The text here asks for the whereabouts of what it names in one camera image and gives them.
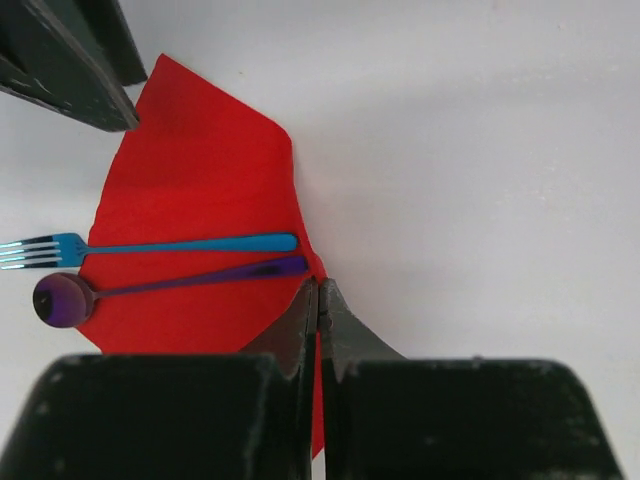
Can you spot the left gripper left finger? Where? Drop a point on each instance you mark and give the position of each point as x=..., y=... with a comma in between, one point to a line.
x=246, y=415

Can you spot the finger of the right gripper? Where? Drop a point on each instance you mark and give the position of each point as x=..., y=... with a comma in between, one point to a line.
x=51, y=58
x=108, y=24

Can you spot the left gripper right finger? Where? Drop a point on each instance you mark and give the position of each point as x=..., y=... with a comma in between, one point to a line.
x=390, y=417

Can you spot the purple metal spoon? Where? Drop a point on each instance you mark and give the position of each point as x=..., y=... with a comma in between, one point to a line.
x=65, y=300

